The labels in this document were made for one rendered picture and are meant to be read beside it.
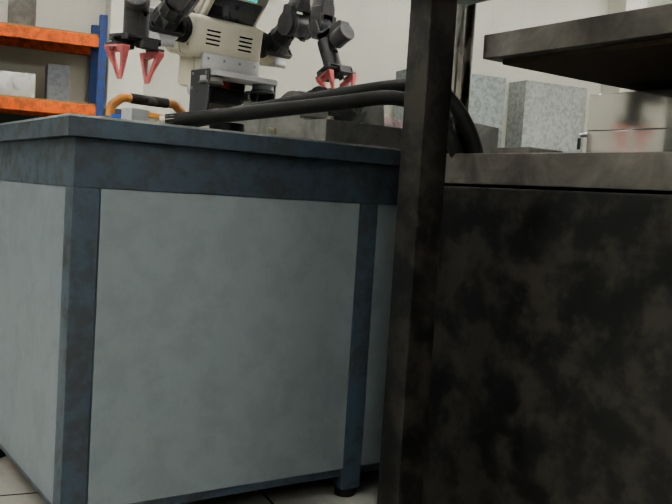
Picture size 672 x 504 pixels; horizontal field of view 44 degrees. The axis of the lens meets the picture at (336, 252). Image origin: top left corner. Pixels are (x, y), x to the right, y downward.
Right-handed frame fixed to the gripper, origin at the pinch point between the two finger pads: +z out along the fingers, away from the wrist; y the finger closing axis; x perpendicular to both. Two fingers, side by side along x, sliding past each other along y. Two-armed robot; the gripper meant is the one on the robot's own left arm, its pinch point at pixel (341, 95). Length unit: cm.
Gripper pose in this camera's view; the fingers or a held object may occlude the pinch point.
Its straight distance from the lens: 264.5
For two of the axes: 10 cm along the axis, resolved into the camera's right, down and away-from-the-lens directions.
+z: 2.5, 9.3, -2.7
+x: -6.3, 3.7, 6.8
